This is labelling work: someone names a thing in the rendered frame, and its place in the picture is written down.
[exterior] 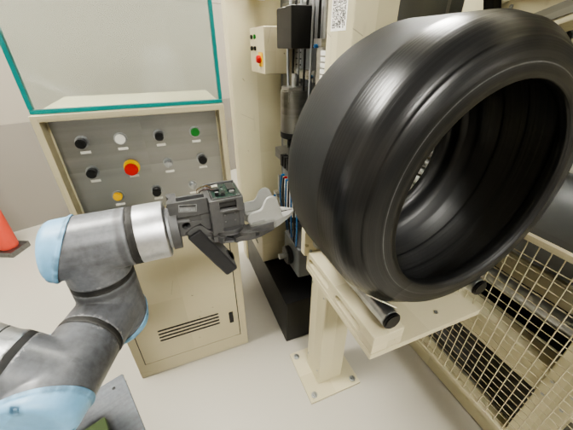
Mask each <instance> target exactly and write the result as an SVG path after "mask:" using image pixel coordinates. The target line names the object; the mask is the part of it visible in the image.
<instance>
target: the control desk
mask: <svg viewBox="0 0 573 430"><path fill-rule="evenodd" d="M28 118H29V120H30V121H31V124H32V127H33V130H34V131H35V133H36V135H37V138H38V140H39V143H40V145H41V147H42V150H43V152H44V154H45V157H46V159H47V161H48V163H49V166H50V168H51V171H52V172H53V174H54V177H55V180H56V182H57V184H58V186H59V188H60V191H61V193H62V196H63V198H64V200H65V202H66V204H67V207H68V210H69V212H70V213H71V214H73V215H79V214H84V213H89V212H99V211H104V210H109V209H114V208H120V207H126V206H134V205H140V204H145V203H150V202H155V201H162V202H163V203H164V206H165V209H166V202H167V201H166V197H165V195H167V194H173V193H175V196H176V197H179V196H184V195H194V194H197V193H199V192H200V193H202V191H201V189H203V188H200V189H198V190H197V193H196V189H197V188H199V187H201V186H203V184H206V183H216V182H222V181H228V180H231V171H230V164H229V148H228V139H227V131H226V123H225V114H224V105H223V104H222V103H207V104H194V105H180V106H166V107H140V108H126V109H113V110H99V111H85V112H71V113H45V114H32V115H31V116H29V117H28ZM182 243H183V248H178V249H175V248H174V247H173V250H174V254H173V256H172V257H169V258H164V259H157V260H154V261H149V262H146V263H141V264H135V265H134V267H135V270H136V274H137V277H138V280H139V282H140V285H141V288H142V292H143V294H144V295H145V297H146V299H147V302H148V322H147V324H146V326H145V328H144V329H143V331H141V333H139V335H137V337H135V339H133V340H131V341H130V342H128V343H127V344H128V347H129V348H130V352H131V354H132V356H133V358H134V360H135V362H136V366H137V368H138V369H139V372H140V374H141V376H142V378H145V377H148V376H150V375H154V374H157V373H159V372H162V371H165V370H167V369H172V368H175V367H177V366H180V365H183V364H185V363H190V362H193V361H195V360H197V359H200V358H203V357H207V356H210V355H212V354H215V353H218V352H222V351H225V350H228V349H230V348H233V347H236V346H240V345H242V344H245V343H247V342H248V337H247V328H246V313H245V304H244V296H243V287H242V280H241V271H240V255H239V247H238V242H237V243H236V242H232V243H224V244H223V245H224V246H225V247H226V248H227V249H228V250H230V251H231V252H232V253H233V255H234V261H235V263H236V265H237V269H236V270H234V271H233V272H231V273H230V274H228V275H226V274H225V273H224V272H223V271H222V270H221V269H220V268H218V267H217V266H216V265H215V264H214V263H213V262H212V261H211V260H210V259H209V258H208V257H207V256H205V255H204V254H203V253H202V252H201V251H200V250H199V249H198V248H197V247H196V246H195V245H194V244H193V243H192V242H191V241H190V240H189V239H188V236H183V237H182Z"/></svg>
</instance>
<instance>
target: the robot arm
mask: <svg viewBox="0 0 573 430"><path fill-rule="evenodd" d="M200 188H203V189H201V191H202V193H200V192H199V193H197V190H198V189H200ZM196 193H197V194H194V195H184V196H179V197H176V196H175V193H173V194H167V195H165V197H166V201H167V202H166V209H165V206H164V203H163V202H162V201H155V202H150V203H145V204H140V205H134V206H126V207H120V208H114V209H109V210H104V211H99V212H89V213H84V214H79V215H73V214H70V215H68V216H67V217H64V218H56V219H51V220H49V221H47V222H45V223H44V224H43V225H42V226H41V227H40V229H39V230H38V233H37V236H36V240H35V257H36V262H37V266H38V270H39V272H40V274H41V276H42V277H43V278H44V279H45V281H46V282H49V283H55V284H58V283H61V282H63V281H65V282H66V284H67V286H68V288H69V290H70V292H71V294H72V296H73V298H74V300H75V302H76V305H75V306H74V307H73V309H72V310H71V311H70V312H69V314H68V315H67V316H66V318H65V319H64V320H63V321H62V322H61V323H60V324H59V325H58V326H57V328H56V329H55V330H54V332H53V333H52V334H46V333H43V332H38V331H36V330H33V329H30V328H17V327H14V326H11V325H8V324H6V323H2V322H0V430H76V429H77V428H78V426H79V424H80V423H81V421H82V420H83V419H84V416H85V414H86V413H87V411H88V409H89V408H90V407H91V406H92V405H93V403H94V402H95V400H96V394H97V393H98V391H99V389H100V387H101V384H102V382H103V381H104V380H105V378H106V376H107V373H108V371H109V370H110V368H111V366H112V364H113V362H114V360H115V358H116V357H117V355H118V353H119V351H120V350H121V349H122V347H123V345H124V344H126V343H128V342H130V341H131V340H133V339H135V337H137V335H139V333H141V331H143V329H144V328H145V326H146V324H147V322H148V302H147V299H146V297H145V295H144V294H143V292H142V288H141V285H140V282H139V280H138V277H137V274H136V270H135V267H134V265H135V264H141V263H146V262H149V261H154V260H157V259H164V258H169V257H172V256H173V254H174V250H173V247H174V248H175V249H178V248H183V243H182V237H183V236H188V239H189V240H190V241H191V242H192V243H193V244H194V245H195V246H196V247H197V248H198V249H199V250H200V251H201V252H202V253H203V254H204V255H205V256H207V257H208V258H209V259H210V260H211V261H212V262H213V263H214V264H215V265H216V266H217V267H218V268H220V269H221V270H222V271H223V272H224V273H225V274H226V275H228V274H230V273H231V272H233V271H234V270H236V269H237V265H236V263H235V261H234V255H233V253H232V252H231V251H230V250H228V249H227V248H226V247H225V246H224V245H223V244H224V243H232V242H236V243H237V242H240V241H249V240H253V239H257V238H258V237H261V236H263V235H265V234H267V233H269V232H270V231H272V230H274V228H276V227H277V226H279V225H280V224H282V223H283V222H285V221H286V220H287V219H288V218H289V217H290V216H292V215H293V212H294V210H293V209H292V208H291V207H285V206H279V203H278V200H277V198H276V197H275V196H272V194H271V191H270V189H268V188H262V189H260V190H259V191H258V194H257V196H256V198H255V200H251V201H247V202H245V203H244V202H243V196H242V194H241V192H240V191H239V189H238V187H237V186H236V184H235V183H234V181H233V180H228V181H222V182H216V183H206V184H203V186H201V187H199V188H197V189H196ZM245 221H246V222H248V223H249V224H245Z"/></svg>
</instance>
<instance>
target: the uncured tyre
mask: <svg viewBox="0 0 573 430"><path fill-rule="evenodd" d="M433 149H434V151H433V154H432V156H431V159H430V161H429V163H428V165H427V167H426V169H425V170H424V172H423V173H422V175H421V177H420V178H419V180H418V181H417V182H416V184H415V185H414V186H413V187H412V188H411V186H412V184H413V182H414V180H415V178H416V176H417V174H418V172H419V171H420V168H421V167H422V166H423V164H424V163H425V161H426V159H427V158H428V156H429V155H430V153H431V152H432V150H433ZM572 165H573V43H572V42H571V40H570V37H569V36H568V35H567V33H566V32H565V31H564V29H563V28H562V27H561V26H559V25H558V24H557V23H555V22H554V21H552V20H550V19H548V18H547V17H544V16H542V15H536V14H533V13H530V12H526V11H523V10H519V9H505V8H502V9H484V10H476V11H468V12H460V13H453V14H445V15H430V16H422V17H414V18H408V19H405V20H399V21H396V22H393V23H391V24H389V25H387V26H384V27H381V28H380V29H379V30H377V31H375V32H373V33H371V34H369V35H368V36H366V37H365V38H363V39H361V40H360V41H358V42H357V43H356V44H354V45H352V46H351V47H350V48H349V49H347V50H346V51H345V52H344V53H343V54H342V55H341V56H340V57H339V58H338V59H337V60H336V61H335V62H334V63H333V64H332V65H331V66H330V67H329V68H328V69H327V70H326V72H325V73H324V74H323V75H322V77H321V78H320V80H319V81H318V82H317V84H316V85H315V87H314V89H313V90H312V91H311V93H310V95H309V97H308V99H307V101H306V103H305V104H304V107H303V109H302V111H301V113H300V115H299V117H298V121H297V124H296V126H295V129H294V132H293V135H292V141H291V146H290V151H289V157H288V185H289V191H290V195H291V199H292V204H293V208H294V211H295V213H296V215H297V218H298V221H299V222H300V224H301V225H302V227H303V229H304V231H305V232H306V233H307V234H308V236H309V237H310V238H311V239H312V241H313V242H314V243H315V244H316V245H317V246H318V247H319V248H320V250H321V251H322V252H323V253H324V255H325V256H326V257H327V258H328V260H329V261H330V262H331V263H332V264H333V266H334V267H335V268H336V270H337V271H338V272H339V273H340V275H341V276H342V277H343V278H344V279H345V280H346V281H347V282H348V283H349V284H351V285H352V286H354V287H355V288H357V289H359V290H360V291H362V292H364V293H365V294H368V295H370V296H373V297H374V298H376V299H380V300H383V301H390V302H422V301H428V300H433V299H438V298H441V297H443V296H446V295H448V294H451V293H453V292H455V291H457V290H459V289H461V288H463V287H465V286H467V285H468V284H470V283H472V282H474V281H475V280H477V279H478V278H479V277H480V276H482V275H484V274H485V273H486V272H488V271H489V270H491V269H492V268H493V267H494V266H496V265H497V264H498V263H499V262H500V261H502V260H503V259H504V258H505V257H506V256H507V255H508V254H509V253H510V252H511V251H512V250H513V249H514V248H515V247H516V246H517V244H519V242H521V240H523V239H524V238H525V236H527V234H528V233H529V232H530V231H531V230H532V228H533V227H534V226H535V224H536V223H537V222H538V221H539V219H540V218H541V216H542V215H543V214H544V212H545V211H546V210H547V208H548V207H549V206H550V204H551V203H552V201H553V199H554V197H555V196H556V194H557V193H558V191H559V190H560V188H561V186H562V184H563V182H564V180H565V179H566V177H567V175H568V173H569V171H570V168H571V167H572ZM410 188H411V189H410Z"/></svg>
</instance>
